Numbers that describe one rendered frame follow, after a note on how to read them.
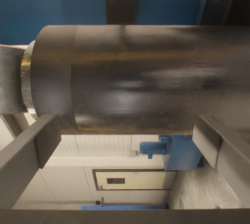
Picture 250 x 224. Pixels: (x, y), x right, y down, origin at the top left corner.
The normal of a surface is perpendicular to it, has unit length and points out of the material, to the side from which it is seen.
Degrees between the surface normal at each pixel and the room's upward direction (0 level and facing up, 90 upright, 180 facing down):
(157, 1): 90
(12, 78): 132
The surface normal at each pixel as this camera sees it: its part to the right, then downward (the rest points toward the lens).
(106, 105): 0.00, 0.44
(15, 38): 0.00, 0.62
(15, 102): 0.74, 0.03
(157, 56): 0.00, -0.27
